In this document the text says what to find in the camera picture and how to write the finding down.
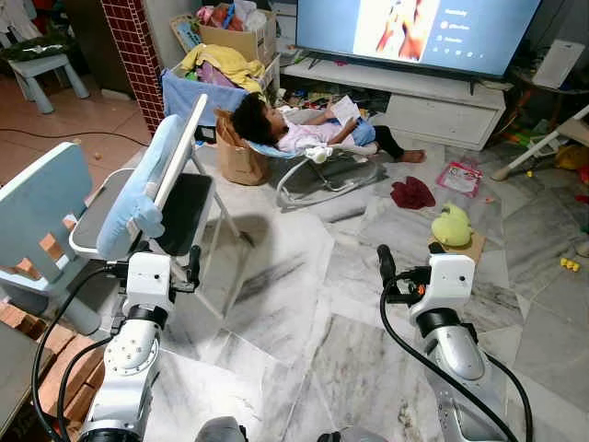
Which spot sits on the red brick stack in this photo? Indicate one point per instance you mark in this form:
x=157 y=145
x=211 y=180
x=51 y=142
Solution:
x=69 y=368

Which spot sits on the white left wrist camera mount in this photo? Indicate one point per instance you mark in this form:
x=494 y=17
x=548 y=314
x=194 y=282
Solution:
x=148 y=278

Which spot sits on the small brown cardboard piece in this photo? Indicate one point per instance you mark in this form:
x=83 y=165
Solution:
x=471 y=250

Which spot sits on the brown paper bag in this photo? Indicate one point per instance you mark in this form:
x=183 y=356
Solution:
x=241 y=158

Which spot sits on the blue cloth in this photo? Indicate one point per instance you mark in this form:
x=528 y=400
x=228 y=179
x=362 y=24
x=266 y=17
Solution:
x=193 y=97

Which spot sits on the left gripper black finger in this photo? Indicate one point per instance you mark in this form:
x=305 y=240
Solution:
x=193 y=263

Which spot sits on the red tiled pillar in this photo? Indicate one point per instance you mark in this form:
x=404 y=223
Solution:
x=133 y=55

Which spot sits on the white high chair blue cushion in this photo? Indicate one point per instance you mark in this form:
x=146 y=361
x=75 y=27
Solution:
x=175 y=207

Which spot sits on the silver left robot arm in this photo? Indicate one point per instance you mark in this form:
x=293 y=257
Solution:
x=138 y=361

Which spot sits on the pink plastic packet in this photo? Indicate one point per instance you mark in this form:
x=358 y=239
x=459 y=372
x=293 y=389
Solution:
x=459 y=178

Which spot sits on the white television cabinet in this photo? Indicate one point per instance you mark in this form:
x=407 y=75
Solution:
x=442 y=115

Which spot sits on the small white stool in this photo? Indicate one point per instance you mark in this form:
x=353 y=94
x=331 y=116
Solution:
x=41 y=66

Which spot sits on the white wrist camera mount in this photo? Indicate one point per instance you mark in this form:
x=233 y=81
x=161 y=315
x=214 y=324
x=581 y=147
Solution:
x=451 y=281
x=148 y=278

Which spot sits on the large flat television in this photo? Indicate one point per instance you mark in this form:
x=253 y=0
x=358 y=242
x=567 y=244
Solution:
x=414 y=32

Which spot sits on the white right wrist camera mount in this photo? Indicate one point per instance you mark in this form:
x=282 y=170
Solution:
x=451 y=281

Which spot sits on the white slanted furniture leg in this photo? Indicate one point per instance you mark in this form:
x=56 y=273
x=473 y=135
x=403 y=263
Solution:
x=538 y=147

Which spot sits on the small yellow toy blocks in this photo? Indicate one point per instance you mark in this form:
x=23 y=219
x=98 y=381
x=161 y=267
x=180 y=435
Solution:
x=571 y=264

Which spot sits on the white box device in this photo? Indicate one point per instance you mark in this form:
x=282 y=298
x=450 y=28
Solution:
x=560 y=64

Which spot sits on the white paper booklet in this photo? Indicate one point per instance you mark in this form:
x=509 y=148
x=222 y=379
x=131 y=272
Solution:
x=345 y=110

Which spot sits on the yellow green plush toy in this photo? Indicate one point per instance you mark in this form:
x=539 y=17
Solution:
x=451 y=226

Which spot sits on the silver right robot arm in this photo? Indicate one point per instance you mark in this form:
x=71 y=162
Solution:
x=456 y=354

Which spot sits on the light blue plastic chair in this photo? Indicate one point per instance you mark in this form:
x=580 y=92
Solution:
x=37 y=207

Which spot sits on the dark red cloth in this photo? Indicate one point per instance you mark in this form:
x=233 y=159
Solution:
x=412 y=193

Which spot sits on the child with dark curly hair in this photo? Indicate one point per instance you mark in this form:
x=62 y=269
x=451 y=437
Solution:
x=304 y=136

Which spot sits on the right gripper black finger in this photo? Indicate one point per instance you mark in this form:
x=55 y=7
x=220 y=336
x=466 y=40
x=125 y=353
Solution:
x=386 y=262
x=439 y=248

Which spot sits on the brown cardboard box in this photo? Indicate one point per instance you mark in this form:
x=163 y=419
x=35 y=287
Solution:
x=237 y=41

